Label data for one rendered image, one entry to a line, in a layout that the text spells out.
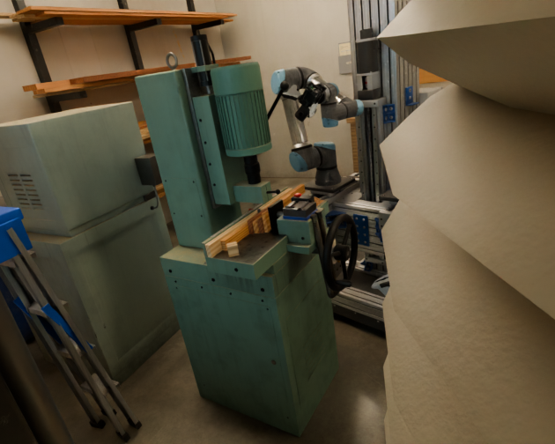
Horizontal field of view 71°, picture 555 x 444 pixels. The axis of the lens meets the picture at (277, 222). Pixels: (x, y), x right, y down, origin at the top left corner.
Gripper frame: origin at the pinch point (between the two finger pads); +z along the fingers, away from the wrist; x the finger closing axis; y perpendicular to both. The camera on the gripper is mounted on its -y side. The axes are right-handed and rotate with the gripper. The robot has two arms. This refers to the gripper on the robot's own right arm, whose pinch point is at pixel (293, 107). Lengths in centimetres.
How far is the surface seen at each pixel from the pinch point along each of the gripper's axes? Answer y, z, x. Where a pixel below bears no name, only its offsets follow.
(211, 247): -36, 52, 17
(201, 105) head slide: -8.8, 29.2, -21.2
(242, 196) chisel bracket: -31.0, 25.8, 8.8
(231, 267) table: -35, 53, 27
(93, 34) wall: -117, -107, -230
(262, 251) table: -28, 44, 31
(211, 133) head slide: -15.2, 29.2, -12.7
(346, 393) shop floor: -89, 14, 99
